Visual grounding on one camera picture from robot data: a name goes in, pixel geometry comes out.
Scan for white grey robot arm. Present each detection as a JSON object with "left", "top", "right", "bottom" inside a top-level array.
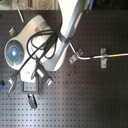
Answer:
[{"left": 4, "top": 0, "right": 86, "bottom": 95}]

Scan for metal cable clip lower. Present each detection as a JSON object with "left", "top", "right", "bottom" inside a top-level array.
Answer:
[{"left": 69, "top": 55, "right": 77, "bottom": 64}]

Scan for metal clip top left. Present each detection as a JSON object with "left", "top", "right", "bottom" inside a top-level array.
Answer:
[{"left": 9, "top": 28, "right": 15, "bottom": 36}]

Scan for metal cable clip upper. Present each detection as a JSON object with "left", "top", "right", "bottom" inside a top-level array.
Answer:
[{"left": 76, "top": 49, "right": 83, "bottom": 56}]

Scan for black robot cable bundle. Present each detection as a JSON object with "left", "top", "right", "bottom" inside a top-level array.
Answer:
[{"left": 23, "top": 29, "right": 62, "bottom": 73}]

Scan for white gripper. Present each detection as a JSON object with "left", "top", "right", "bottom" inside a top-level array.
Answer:
[{"left": 8, "top": 63, "right": 53, "bottom": 109}]

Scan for metal cable clip right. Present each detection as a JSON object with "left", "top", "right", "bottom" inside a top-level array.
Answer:
[{"left": 100, "top": 48, "right": 107, "bottom": 69}]

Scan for metal cable clip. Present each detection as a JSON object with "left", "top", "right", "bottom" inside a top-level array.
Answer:
[
  {"left": 100, "top": 48, "right": 107, "bottom": 69},
  {"left": 69, "top": 55, "right": 77, "bottom": 64},
  {"left": 76, "top": 49, "right": 83, "bottom": 56}
]

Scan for white cable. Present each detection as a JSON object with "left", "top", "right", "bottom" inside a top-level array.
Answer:
[
  {"left": 17, "top": 8, "right": 25, "bottom": 23},
  {"left": 67, "top": 42, "right": 128, "bottom": 61}
]

